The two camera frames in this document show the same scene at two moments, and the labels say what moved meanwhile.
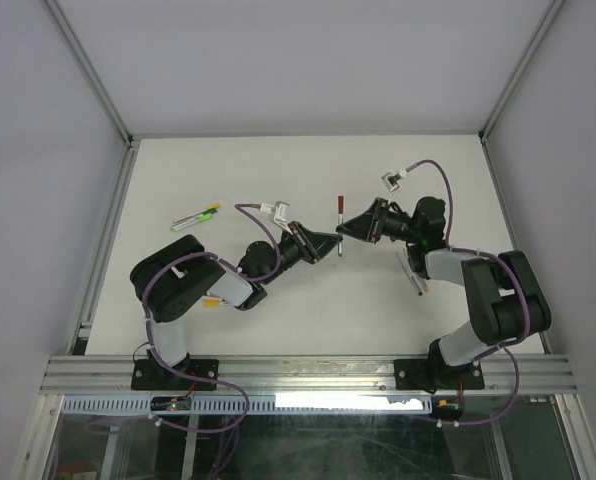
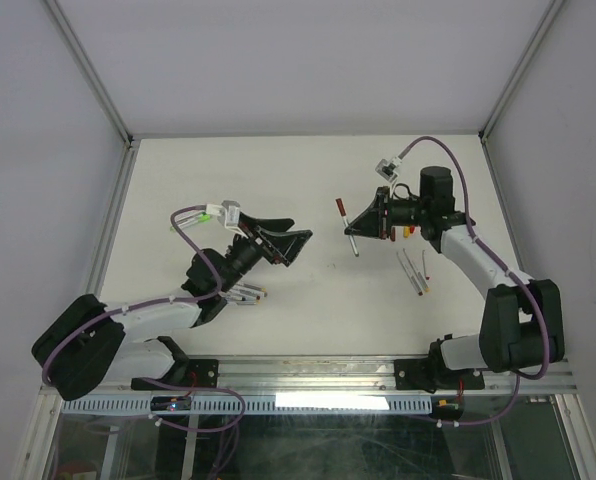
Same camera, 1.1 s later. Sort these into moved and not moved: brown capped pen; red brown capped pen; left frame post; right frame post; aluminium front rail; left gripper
Moved: left gripper; brown capped pen
Not moved: aluminium front rail; left frame post; red brown capped pen; right frame post
